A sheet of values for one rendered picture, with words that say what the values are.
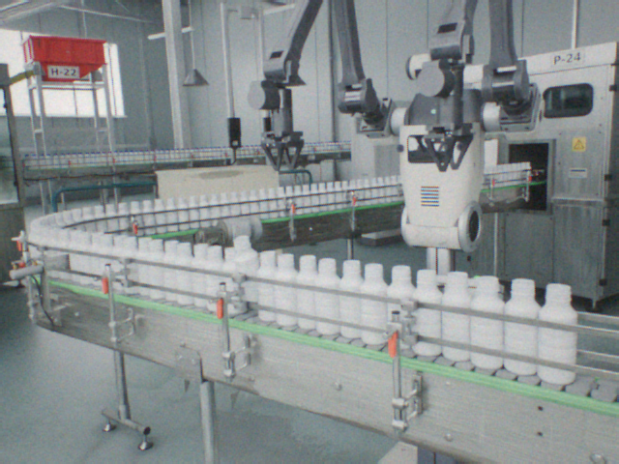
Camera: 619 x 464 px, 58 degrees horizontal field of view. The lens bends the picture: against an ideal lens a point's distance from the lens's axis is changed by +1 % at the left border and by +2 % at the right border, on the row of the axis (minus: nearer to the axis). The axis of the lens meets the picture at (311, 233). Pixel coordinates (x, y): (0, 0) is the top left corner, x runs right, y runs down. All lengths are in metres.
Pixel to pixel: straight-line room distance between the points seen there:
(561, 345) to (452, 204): 0.75
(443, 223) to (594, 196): 3.07
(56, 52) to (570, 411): 7.44
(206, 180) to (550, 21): 9.68
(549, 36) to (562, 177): 8.88
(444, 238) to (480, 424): 0.74
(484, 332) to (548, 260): 3.90
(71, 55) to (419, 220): 6.65
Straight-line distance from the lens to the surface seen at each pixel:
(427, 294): 1.09
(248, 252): 1.34
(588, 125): 4.69
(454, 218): 1.69
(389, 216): 3.66
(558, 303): 1.02
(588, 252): 4.77
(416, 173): 1.71
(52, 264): 1.97
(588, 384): 1.08
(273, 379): 1.35
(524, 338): 1.05
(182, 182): 5.31
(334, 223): 3.37
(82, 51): 8.01
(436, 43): 1.22
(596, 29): 13.32
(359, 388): 1.21
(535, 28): 13.60
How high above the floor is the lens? 1.43
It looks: 10 degrees down
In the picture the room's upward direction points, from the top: 2 degrees counter-clockwise
